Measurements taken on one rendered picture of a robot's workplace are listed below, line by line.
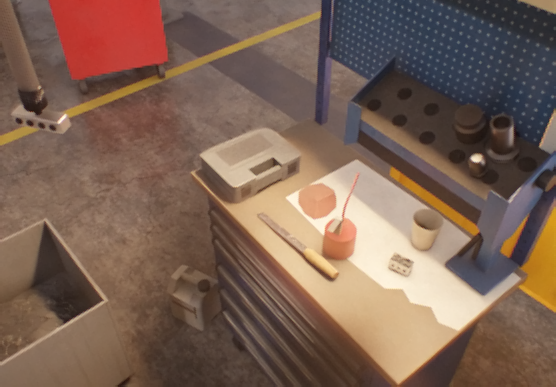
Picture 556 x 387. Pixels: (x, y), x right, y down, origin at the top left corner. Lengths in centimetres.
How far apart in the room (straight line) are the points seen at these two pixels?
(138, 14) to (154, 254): 175
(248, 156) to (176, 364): 108
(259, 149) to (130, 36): 233
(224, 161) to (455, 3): 79
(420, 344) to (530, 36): 73
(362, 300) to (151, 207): 184
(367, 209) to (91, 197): 194
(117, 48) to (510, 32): 300
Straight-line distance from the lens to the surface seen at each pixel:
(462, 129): 130
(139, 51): 393
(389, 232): 154
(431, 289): 143
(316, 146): 180
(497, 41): 133
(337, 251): 142
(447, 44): 142
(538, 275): 253
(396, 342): 132
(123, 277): 271
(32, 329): 226
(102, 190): 318
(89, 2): 375
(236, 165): 161
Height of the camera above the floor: 206
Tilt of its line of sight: 42 degrees down
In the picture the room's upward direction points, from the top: straight up
